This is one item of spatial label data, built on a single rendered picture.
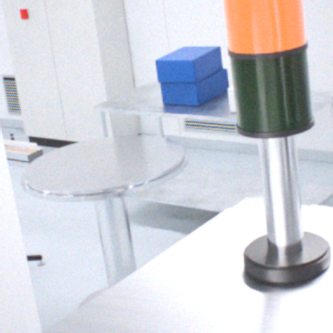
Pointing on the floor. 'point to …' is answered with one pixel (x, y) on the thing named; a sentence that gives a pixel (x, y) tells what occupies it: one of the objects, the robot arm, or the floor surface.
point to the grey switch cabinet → (69, 68)
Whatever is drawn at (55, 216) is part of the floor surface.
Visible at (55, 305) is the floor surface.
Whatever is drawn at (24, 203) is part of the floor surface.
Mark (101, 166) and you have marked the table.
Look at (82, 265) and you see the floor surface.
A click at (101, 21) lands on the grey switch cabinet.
